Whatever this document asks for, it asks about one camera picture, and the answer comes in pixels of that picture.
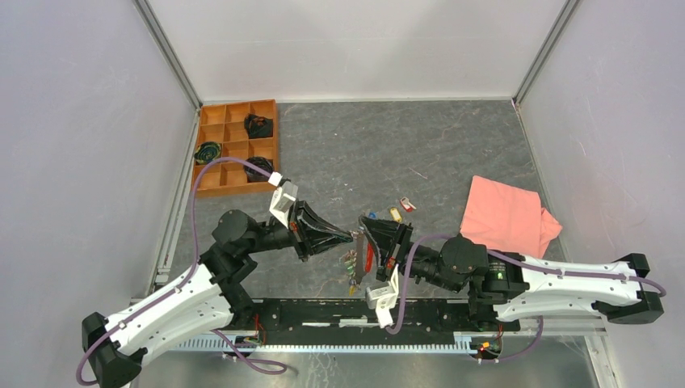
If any green black rolled item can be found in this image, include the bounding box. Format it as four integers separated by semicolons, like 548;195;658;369
193;141;222;166

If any black rolled item top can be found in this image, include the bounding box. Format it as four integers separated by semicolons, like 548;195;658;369
243;113;274;139

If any black rolled item bottom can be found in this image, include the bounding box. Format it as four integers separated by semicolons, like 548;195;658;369
243;156;274;183

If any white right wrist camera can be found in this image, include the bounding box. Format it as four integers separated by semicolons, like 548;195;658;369
365;268;399;328

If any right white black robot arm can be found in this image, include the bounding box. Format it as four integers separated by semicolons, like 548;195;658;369
359;216;664;330

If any pink folded cloth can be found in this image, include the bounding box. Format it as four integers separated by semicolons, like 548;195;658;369
460;175;562;259

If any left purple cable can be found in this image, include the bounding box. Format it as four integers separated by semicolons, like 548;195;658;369
75;157;288;386

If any steel key holder red handle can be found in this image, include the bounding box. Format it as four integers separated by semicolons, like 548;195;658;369
342;226;374;297

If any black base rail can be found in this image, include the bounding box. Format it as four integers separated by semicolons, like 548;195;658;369
223;298;520;346

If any red key tag with ring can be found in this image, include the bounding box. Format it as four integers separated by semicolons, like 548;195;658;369
399;196;417;213

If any yellow key tag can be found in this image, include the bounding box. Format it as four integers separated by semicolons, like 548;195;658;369
389;207;402;222

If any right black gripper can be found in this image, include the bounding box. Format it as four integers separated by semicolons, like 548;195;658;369
359;214;463;293

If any white slotted cable duct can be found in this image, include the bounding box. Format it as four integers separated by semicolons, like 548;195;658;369
169;333;492;356

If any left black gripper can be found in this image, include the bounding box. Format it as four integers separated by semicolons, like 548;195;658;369
243;198;354;262

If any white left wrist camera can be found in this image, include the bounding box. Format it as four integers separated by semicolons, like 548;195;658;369
267;172;298;228

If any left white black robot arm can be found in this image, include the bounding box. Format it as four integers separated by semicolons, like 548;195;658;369
76;200;353;387

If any orange compartment tray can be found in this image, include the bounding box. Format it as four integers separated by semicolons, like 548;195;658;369
192;99;279;198

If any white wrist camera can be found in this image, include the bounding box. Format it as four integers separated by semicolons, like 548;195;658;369
365;268;399;328
267;172;298;228

